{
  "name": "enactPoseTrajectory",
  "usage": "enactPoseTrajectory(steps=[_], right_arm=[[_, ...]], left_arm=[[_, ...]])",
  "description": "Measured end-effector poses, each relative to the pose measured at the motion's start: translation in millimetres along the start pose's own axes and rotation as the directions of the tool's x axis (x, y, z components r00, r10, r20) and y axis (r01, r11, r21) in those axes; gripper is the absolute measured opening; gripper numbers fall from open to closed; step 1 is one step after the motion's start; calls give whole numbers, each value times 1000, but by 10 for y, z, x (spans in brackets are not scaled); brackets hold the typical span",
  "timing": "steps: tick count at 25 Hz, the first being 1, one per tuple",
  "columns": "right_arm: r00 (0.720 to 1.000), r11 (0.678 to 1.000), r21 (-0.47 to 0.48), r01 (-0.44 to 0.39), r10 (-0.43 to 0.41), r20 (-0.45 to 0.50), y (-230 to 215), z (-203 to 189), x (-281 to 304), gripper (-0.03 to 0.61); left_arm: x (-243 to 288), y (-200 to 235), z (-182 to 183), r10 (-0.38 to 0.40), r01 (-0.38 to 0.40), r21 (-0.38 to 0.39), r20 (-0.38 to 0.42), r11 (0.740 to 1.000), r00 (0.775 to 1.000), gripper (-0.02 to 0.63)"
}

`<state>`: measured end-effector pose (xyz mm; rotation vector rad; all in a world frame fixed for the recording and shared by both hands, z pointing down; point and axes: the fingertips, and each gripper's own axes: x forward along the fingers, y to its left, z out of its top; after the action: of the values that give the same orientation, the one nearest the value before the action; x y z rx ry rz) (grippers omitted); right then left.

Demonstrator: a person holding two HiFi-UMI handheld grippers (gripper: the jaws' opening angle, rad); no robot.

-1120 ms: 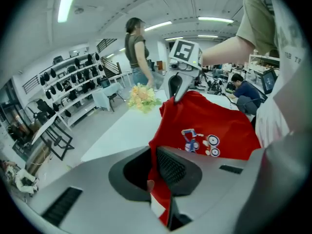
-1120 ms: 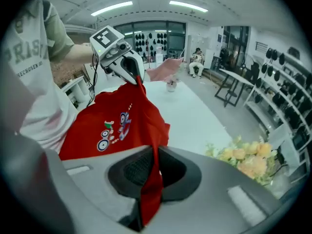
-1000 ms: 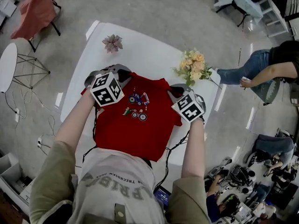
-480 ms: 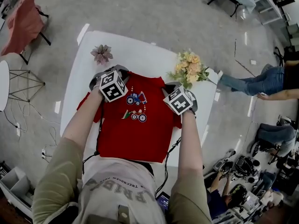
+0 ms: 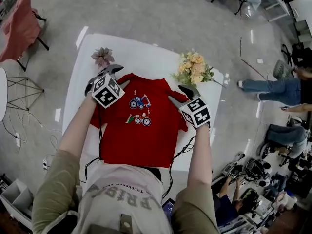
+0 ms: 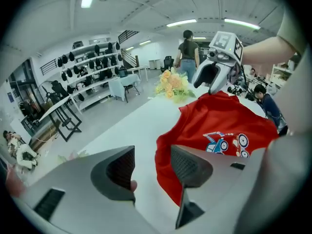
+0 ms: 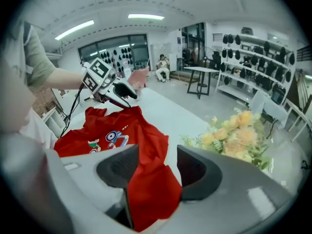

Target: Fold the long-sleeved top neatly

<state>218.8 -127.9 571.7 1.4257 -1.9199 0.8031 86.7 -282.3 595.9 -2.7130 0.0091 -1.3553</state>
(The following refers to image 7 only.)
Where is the row of black hanging bags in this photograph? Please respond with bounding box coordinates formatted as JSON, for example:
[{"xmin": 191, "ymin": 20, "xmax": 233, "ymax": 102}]
[{"xmin": 99, "ymin": 46, "xmax": 135, "ymax": 74}]

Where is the table with light blue cloth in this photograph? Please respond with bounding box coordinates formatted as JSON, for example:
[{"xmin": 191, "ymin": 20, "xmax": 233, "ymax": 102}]
[{"xmin": 248, "ymin": 91, "xmax": 290, "ymax": 131}]

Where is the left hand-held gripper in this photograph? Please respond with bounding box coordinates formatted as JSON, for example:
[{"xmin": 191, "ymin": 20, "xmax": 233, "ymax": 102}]
[{"xmin": 81, "ymin": 57, "xmax": 138, "ymax": 109}]

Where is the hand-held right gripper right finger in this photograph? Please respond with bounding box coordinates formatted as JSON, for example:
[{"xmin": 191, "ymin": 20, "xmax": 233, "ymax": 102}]
[{"xmin": 146, "ymin": 144, "xmax": 293, "ymax": 234}]

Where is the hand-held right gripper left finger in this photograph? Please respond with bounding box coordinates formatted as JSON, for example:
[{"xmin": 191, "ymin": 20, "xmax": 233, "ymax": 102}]
[{"xmin": 45, "ymin": 144, "xmax": 140, "ymax": 230}]

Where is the ceiling light tube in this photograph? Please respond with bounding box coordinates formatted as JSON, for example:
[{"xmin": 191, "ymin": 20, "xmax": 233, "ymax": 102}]
[
  {"xmin": 128, "ymin": 13, "xmax": 165, "ymax": 21},
  {"xmin": 55, "ymin": 20, "xmax": 95, "ymax": 41}
]

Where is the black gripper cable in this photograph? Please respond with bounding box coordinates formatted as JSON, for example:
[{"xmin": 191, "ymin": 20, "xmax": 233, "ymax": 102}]
[{"xmin": 59, "ymin": 84, "xmax": 85, "ymax": 138}]

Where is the black-legged table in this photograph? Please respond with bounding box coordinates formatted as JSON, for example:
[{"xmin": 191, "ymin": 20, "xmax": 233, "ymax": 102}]
[{"xmin": 184, "ymin": 66, "xmax": 220, "ymax": 99}]

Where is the red t-shirt with print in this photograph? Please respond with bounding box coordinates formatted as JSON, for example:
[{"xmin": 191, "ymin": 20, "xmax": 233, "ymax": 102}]
[{"xmin": 54, "ymin": 105, "xmax": 183, "ymax": 233}]

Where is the pink armchair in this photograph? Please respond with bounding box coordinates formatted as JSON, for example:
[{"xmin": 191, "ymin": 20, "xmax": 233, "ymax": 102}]
[{"xmin": 127, "ymin": 66, "xmax": 150, "ymax": 92}]

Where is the yellow artificial flower bouquet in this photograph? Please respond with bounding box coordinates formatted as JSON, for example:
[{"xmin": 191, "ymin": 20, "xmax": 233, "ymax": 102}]
[{"xmin": 180, "ymin": 110, "xmax": 273, "ymax": 172}]

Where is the person's left forearm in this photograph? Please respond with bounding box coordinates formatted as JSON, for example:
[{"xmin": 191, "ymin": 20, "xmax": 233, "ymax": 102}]
[{"xmin": 46, "ymin": 66, "xmax": 90, "ymax": 90}]

